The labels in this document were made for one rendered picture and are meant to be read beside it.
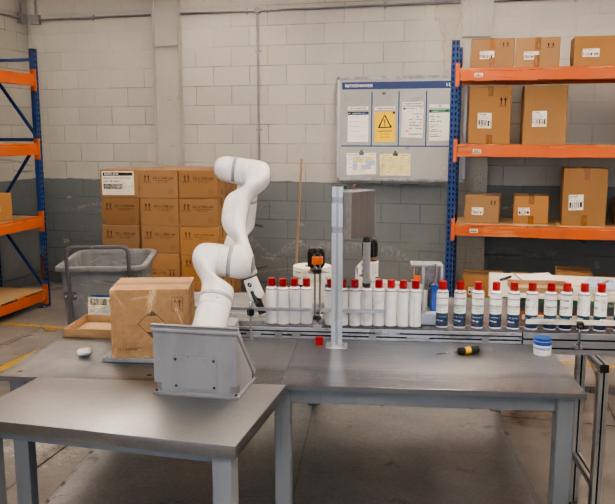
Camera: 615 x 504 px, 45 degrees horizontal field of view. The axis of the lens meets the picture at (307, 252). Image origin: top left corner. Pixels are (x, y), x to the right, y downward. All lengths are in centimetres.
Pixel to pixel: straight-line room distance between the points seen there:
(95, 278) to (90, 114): 365
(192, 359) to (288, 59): 563
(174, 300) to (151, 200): 388
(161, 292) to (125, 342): 24
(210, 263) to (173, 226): 396
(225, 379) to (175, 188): 425
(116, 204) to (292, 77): 230
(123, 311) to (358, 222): 99
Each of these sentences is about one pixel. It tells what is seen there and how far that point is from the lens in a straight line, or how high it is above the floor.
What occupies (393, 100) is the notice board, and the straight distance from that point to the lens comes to 747.
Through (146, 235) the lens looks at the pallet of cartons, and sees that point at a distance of 676.
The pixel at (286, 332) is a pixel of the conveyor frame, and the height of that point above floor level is 86.
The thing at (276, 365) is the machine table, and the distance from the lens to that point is 286.
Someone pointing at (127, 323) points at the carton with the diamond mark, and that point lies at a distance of 292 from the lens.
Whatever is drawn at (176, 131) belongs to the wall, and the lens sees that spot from 817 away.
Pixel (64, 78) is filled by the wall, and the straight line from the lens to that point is 887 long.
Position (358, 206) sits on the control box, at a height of 141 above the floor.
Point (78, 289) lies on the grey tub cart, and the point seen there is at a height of 63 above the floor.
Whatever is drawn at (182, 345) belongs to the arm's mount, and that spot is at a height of 101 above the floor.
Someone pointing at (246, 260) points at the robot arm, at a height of 124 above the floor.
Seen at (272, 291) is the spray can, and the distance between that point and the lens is 321.
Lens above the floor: 170
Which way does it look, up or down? 9 degrees down
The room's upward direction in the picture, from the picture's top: straight up
